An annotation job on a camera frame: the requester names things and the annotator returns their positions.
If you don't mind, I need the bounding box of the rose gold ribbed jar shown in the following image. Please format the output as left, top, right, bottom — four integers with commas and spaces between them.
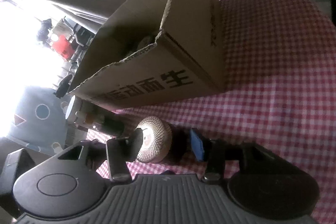
137, 116, 173, 163

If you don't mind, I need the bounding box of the green dropper bottle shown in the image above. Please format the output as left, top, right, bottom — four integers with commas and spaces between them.
75, 111, 125, 137

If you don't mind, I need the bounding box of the white supplement bottle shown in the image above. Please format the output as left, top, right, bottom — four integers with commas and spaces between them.
66, 96, 92, 125

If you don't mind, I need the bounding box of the blue patterned cushion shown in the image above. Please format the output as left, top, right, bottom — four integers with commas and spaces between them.
7, 87, 71, 156

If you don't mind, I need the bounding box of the brown cardboard box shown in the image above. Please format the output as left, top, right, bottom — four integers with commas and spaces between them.
69, 0, 226, 110

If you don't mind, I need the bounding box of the red container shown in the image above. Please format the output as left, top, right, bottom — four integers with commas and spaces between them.
51, 35, 75, 61

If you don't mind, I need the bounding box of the red white checkered tablecloth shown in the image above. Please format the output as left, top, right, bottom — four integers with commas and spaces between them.
86, 0, 336, 224

